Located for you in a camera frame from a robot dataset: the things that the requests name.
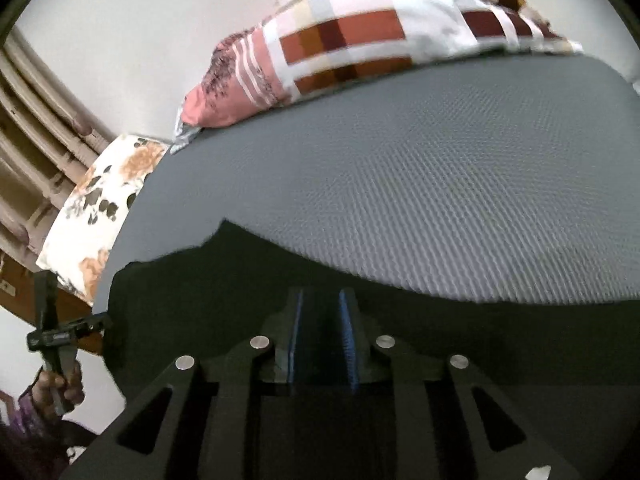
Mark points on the small metal latch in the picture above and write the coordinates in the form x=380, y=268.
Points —
x=6, y=287

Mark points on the grey textured bed sheet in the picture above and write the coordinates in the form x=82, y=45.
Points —
x=400, y=170

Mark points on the person's left hand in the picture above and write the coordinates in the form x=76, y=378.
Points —
x=75, y=385

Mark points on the brown wooden frame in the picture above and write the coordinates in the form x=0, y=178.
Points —
x=20, y=300

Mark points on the black pants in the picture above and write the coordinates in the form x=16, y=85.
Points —
x=240, y=280

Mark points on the checkered pillow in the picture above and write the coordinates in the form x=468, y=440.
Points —
x=350, y=35

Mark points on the floral pillow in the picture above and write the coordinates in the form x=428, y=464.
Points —
x=90, y=220

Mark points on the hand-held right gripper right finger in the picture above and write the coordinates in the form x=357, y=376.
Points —
x=347, y=340

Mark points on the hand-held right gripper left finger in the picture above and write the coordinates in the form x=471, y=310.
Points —
x=295, y=340

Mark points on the wooden bed headboard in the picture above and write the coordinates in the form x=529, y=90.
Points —
x=35, y=135

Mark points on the person's left forearm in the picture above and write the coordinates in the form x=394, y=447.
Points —
x=30, y=410

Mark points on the grey patterned cloth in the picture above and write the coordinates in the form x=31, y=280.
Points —
x=186, y=134

